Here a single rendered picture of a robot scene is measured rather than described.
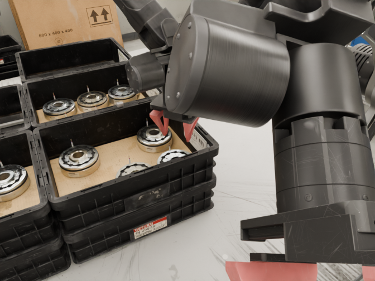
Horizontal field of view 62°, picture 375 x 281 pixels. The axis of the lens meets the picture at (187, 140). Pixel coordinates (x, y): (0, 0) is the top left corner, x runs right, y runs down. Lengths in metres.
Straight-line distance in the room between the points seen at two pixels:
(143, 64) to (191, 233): 0.46
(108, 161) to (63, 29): 2.96
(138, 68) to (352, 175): 0.50
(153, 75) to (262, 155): 0.61
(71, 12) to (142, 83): 3.19
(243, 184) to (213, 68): 0.85
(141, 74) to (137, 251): 0.45
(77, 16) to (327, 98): 3.66
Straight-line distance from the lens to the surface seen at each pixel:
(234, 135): 1.20
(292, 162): 0.19
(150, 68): 0.63
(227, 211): 0.93
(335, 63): 0.22
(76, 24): 3.80
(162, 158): 0.84
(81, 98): 1.16
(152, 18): 0.67
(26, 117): 0.98
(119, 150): 0.93
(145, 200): 0.76
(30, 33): 3.70
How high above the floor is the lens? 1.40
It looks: 37 degrees down
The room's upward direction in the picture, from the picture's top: straight up
